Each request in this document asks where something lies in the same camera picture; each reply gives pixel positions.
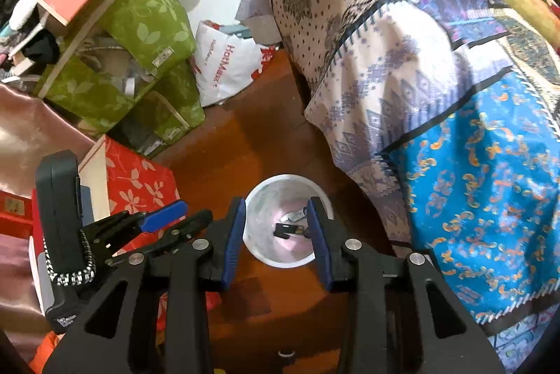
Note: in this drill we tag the green floral bag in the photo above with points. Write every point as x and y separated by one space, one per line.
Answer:
124 72

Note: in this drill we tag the white HotMaxx shopping bag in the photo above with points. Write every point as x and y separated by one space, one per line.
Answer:
225 65

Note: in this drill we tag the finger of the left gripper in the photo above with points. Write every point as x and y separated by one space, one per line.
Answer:
107 236
182 232

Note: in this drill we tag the patchwork patterned bed sheet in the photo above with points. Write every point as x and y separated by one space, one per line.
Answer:
446 114

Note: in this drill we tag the black small trash item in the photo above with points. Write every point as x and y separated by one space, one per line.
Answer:
286 230

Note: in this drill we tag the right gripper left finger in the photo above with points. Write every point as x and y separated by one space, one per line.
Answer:
152 317

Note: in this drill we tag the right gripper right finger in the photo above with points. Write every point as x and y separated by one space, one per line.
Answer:
403 317

